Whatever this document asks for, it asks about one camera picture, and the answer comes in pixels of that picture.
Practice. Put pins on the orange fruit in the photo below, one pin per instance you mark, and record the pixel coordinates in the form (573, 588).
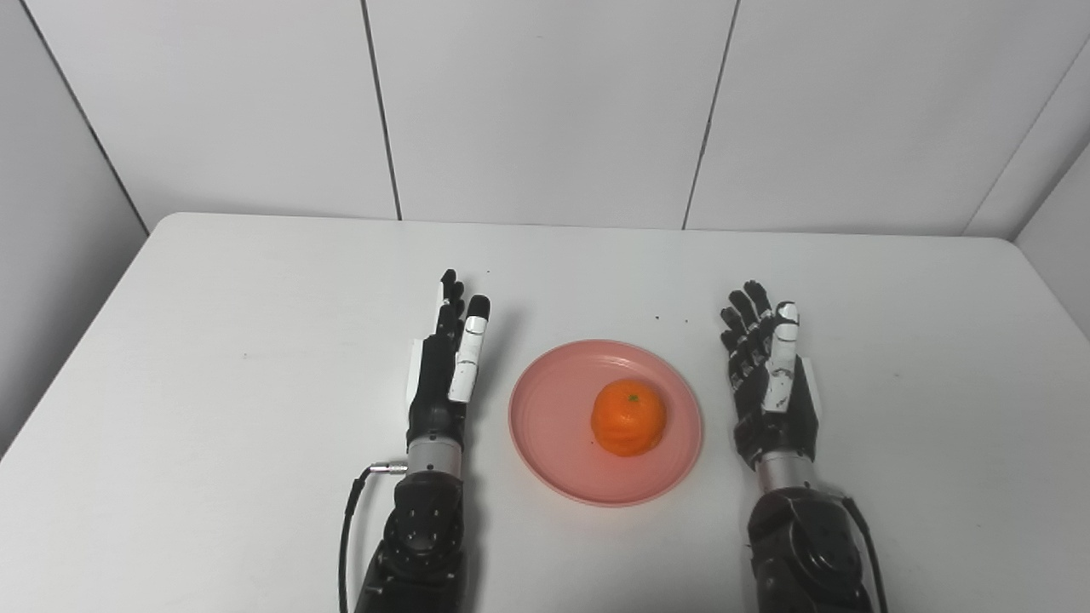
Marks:
(628, 417)

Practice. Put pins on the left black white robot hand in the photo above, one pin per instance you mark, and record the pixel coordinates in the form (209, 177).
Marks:
(438, 383)

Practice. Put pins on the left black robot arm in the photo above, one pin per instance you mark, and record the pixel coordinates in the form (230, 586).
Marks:
(421, 536)

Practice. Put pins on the pink round plate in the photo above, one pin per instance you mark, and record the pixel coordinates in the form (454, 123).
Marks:
(553, 426)

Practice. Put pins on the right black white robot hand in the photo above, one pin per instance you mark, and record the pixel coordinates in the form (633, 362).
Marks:
(775, 409)

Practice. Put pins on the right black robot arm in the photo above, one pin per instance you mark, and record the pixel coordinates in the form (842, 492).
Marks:
(805, 545)

